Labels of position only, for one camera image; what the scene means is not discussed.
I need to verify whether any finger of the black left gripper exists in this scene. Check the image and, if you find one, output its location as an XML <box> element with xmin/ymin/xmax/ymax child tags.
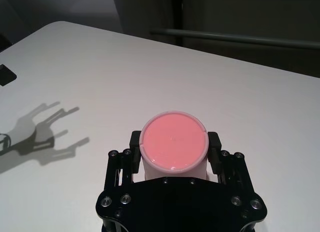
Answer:
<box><xmin>0</xmin><ymin>64</ymin><xmax>18</xmax><ymax>87</ymax></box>
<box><xmin>0</xmin><ymin>32</ymin><xmax>12</xmax><ymax>53</ymax></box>

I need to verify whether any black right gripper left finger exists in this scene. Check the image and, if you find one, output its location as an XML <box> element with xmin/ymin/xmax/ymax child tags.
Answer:
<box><xmin>104</xmin><ymin>130</ymin><xmax>145</xmax><ymax>190</ymax></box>

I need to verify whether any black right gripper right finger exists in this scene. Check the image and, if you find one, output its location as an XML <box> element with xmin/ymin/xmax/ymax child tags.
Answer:
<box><xmin>206</xmin><ymin>131</ymin><xmax>256</xmax><ymax>193</ymax></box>

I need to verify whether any pink plastic cup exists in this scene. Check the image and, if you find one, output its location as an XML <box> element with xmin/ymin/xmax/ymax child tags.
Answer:
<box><xmin>139</xmin><ymin>111</ymin><xmax>210</xmax><ymax>182</ymax></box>

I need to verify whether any grey horizontal rail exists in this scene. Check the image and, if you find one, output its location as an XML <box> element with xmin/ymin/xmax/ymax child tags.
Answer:
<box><xmin>149</xmin><ymin>28</ymin><xmax>320</xmax><ymax>46</ymax></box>

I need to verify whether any dark vertical post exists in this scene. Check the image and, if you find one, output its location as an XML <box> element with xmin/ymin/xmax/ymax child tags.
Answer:
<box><xmin>172</xmin><ymin>0</ymin><xmax>186</xmax><ymax>46</ymax></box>

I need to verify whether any grey vertical frame column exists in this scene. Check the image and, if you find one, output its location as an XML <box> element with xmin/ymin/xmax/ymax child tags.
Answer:
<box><xmin>111</xmin><ymin>0</ymin><xmax>176</xmax><ymax>40</ymax></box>

